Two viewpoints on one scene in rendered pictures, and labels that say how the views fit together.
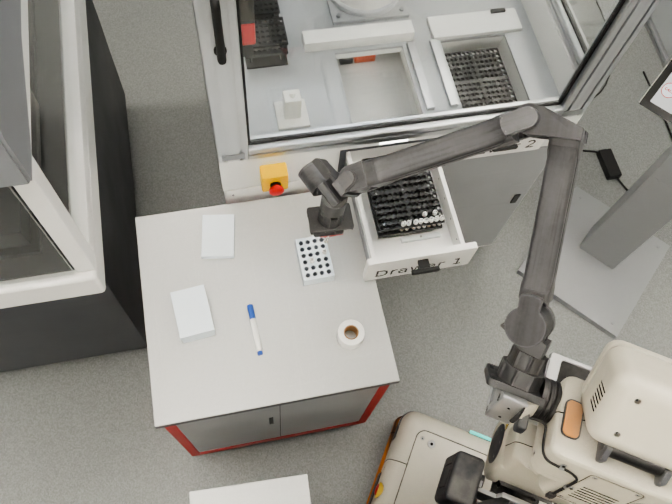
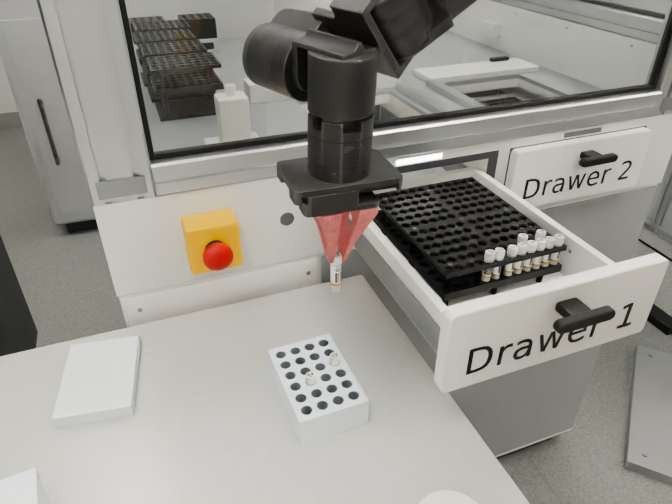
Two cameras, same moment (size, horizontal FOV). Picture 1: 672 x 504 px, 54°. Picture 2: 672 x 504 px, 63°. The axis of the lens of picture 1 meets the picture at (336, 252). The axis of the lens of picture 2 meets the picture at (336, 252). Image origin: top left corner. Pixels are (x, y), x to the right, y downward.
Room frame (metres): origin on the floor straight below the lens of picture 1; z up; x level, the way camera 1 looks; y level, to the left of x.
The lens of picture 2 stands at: (0.24, 0.03, 1.28)
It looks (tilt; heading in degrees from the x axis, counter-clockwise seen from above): 33 degrees down; 0
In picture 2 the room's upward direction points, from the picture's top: straight up
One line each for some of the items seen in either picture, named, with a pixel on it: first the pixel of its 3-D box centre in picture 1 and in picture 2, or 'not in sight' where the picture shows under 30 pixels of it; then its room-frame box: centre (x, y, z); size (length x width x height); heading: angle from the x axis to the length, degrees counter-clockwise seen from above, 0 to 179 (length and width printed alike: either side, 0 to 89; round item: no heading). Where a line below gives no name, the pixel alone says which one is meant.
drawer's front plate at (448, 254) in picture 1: (419, 261); (553, 320); (0.72, -0.22, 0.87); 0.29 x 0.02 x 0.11; 111
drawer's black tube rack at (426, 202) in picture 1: (400, 195); (458, 238); (0.91, -0.15, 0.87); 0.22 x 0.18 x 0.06; 21
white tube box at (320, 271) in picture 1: (314, 260); (315, 385); (0.72, 0.05, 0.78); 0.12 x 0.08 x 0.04; 22
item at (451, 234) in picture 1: (399, 193); (455, 237); (0.92, -0.14, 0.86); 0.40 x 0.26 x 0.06; 21
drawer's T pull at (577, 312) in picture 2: (424, 266); (576, 312); (0.70, -0.23, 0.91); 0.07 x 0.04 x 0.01; 111
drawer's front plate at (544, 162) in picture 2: (497, 142); (577, 168); (1.13, -0.40, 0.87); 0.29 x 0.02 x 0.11; 111
